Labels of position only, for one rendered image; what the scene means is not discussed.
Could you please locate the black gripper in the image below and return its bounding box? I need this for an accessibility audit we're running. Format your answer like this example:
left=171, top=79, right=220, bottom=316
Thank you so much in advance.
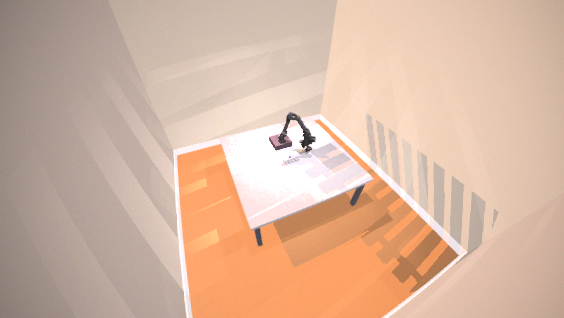
left=299, top=139, right=313, bottom=152

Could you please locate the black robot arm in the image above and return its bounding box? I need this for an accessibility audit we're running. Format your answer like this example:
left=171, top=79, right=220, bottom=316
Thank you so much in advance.
left=278, top=112, right=316, bottom=145

